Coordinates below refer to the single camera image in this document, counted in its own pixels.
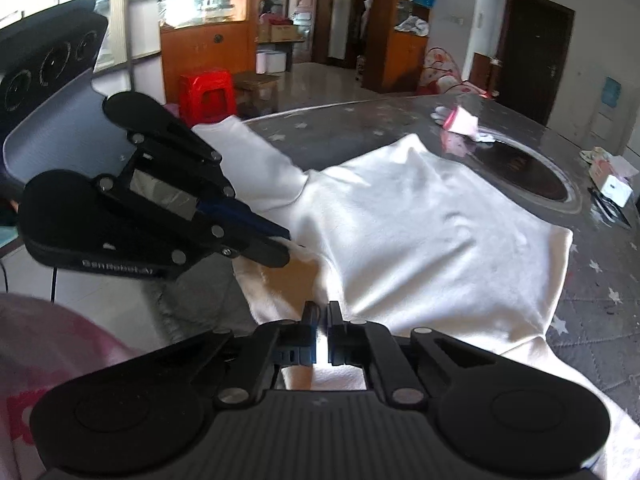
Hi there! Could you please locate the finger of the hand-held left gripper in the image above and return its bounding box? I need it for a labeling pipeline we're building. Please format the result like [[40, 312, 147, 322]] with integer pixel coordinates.
[[127, 109, 292, 241], [96, 174, 292, 276]]

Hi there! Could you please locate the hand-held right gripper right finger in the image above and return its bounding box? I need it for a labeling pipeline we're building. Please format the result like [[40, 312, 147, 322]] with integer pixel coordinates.
[[326, 301, 501, 407]]

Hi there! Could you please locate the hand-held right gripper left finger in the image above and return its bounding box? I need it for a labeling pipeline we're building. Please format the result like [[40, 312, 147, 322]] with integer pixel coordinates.
[[145, 301, 321, 409]]

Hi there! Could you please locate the white garment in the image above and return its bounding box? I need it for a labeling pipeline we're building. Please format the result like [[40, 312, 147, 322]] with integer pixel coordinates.
[[191, 116, 640, 480]]

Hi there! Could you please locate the red plastic stool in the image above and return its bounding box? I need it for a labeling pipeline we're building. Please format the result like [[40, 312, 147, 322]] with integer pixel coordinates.
[[179, 70, 237, 128]]

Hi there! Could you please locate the brown wooden stool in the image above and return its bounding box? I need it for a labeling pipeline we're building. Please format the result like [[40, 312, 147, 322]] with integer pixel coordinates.
[[232, 72, 281, 118]]

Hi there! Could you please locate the white storage bin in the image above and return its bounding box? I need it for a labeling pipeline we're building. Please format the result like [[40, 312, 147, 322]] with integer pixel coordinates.
[[256, 50, 288, 75]]

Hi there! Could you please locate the white framed window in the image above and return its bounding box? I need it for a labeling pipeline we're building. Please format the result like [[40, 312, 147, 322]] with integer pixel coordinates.
[[52, 0, 161, 73]]

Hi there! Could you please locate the wooden glass display cabinet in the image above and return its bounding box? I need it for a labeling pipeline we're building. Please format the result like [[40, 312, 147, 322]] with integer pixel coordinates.
[[155, 0, 251, 106]]

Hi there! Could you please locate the cardboard box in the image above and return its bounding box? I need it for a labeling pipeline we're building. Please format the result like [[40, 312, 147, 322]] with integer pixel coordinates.
[[270, 22, 306, 43]]

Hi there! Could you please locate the wooden shelf cabinet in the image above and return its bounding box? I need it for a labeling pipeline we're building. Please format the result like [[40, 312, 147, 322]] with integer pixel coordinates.
[[362, 0, 441, 95]]

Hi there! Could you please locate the pink and white cloth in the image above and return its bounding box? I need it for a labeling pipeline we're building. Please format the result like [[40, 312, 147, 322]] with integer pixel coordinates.
[[442, 106, 481, 137]]

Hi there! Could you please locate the round dark table insert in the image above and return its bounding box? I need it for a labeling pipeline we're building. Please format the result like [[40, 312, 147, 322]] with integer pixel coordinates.
[[465, 132, 583, 216]]

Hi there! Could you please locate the pink play tent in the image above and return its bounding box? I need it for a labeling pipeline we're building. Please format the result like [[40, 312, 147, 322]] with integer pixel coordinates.
[[417, 46, 488, 97]]

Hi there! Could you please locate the white plastic bag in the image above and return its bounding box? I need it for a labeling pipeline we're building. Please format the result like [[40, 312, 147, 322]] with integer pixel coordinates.
[[395, 15, 430, 36]]

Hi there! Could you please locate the small wooden side cabinet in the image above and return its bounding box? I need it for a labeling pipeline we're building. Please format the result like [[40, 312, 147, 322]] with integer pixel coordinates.
[[472, 52, 501, 98]]

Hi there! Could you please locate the small white box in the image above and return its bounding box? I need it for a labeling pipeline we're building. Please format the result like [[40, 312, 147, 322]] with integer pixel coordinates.
[[600, 177, 634, 206]]

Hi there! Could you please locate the white tissue box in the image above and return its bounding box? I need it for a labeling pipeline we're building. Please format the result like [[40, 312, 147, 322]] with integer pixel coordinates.
[[590, 156, 640, 196]]

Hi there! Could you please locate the dark brown door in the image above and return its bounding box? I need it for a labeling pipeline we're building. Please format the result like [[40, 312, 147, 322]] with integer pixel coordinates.
[[495, 0, 576, 128]]

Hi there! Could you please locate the water dispenser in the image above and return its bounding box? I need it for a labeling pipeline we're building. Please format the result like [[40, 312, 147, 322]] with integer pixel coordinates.
[[590, 76, 626, 143]]

